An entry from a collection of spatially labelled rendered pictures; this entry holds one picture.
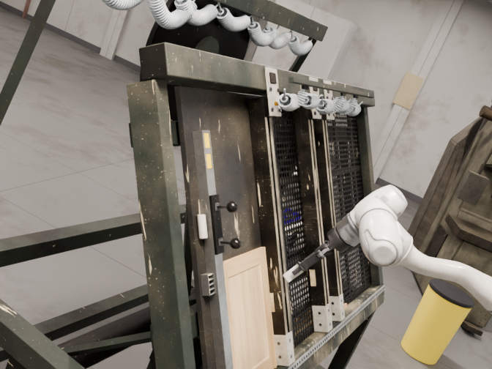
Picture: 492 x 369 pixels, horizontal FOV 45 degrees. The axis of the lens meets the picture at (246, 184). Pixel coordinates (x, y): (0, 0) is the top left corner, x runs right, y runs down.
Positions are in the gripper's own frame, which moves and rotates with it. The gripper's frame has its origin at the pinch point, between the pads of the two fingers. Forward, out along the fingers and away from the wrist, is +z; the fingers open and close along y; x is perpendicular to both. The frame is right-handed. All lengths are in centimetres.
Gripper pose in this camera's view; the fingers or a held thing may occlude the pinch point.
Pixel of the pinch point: (293, 272)
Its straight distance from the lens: 188.1
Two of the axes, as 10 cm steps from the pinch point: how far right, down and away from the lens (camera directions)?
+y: -3.6, 1.4, -9.2
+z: -7.1, 6.0, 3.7
